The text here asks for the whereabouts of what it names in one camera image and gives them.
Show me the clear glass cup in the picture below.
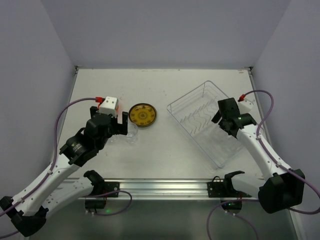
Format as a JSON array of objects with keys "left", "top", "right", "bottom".
[
  {"left": 108, "top": 135, "right": 120, "bottom": 144},
  {"left": 126, "top": 123, "right": 138, "bottom": 144}
]

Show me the yellow patterned plate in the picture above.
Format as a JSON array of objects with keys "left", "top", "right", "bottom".
[{"left": 128, "top": 103, "right": 158, "bottom": 128}]

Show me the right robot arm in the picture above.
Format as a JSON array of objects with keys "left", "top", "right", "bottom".
[{"left": 212, "top": 98, "right": 305, "bottom": 214}]

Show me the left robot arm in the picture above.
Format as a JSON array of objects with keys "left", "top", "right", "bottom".
[{"left": 0, "top": 106, "right": 128, "bottom": 237}]

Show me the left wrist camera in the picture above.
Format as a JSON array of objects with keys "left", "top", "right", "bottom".
[{"left": 98, "top": 96, "right": 119, "bottom": 118}]

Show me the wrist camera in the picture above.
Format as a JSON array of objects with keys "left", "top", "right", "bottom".
[
  {"left": 237, "top": 94, "right": 254, "bottom": 114},
  {"left": 98, "top": 96, "right": 119, "bottom": 118}
]

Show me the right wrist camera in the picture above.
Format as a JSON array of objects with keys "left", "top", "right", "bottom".
[{"left": 237, "top": 94, "right": 254, "bottom": 114}]

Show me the white wire dish rack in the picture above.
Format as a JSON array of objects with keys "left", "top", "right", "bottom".
[{"left": 166, "top": 80, "right": 253, "bottom": 170}]

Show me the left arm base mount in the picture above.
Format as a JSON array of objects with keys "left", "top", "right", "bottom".
[{"left": 83, "top": 170, "right": 120, "bottom": 197}]

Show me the aluminium mounting rail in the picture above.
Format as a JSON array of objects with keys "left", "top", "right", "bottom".
[{"left": 32, "top": 177, "right": 298, "bottom": 201}]

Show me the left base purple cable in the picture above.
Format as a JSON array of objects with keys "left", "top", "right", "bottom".
[{"left": 84, "top": 189, "right": 133, "bottom": 216}]

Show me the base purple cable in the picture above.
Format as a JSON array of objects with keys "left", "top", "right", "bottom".
[
  {"left": 84, "top": 189, "right": 133, "bottom": 216},
  {"left": 207, "top": 198, "right": 261, "bottom": 240}
]

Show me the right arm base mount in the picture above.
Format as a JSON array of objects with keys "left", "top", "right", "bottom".
[{"left": 206, "top": 170, "right": 244, "bottom": 199}]

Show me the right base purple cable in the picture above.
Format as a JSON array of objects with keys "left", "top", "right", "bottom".
[{"left": 207, "top": 198, "right": 261, "bottom": 240}]

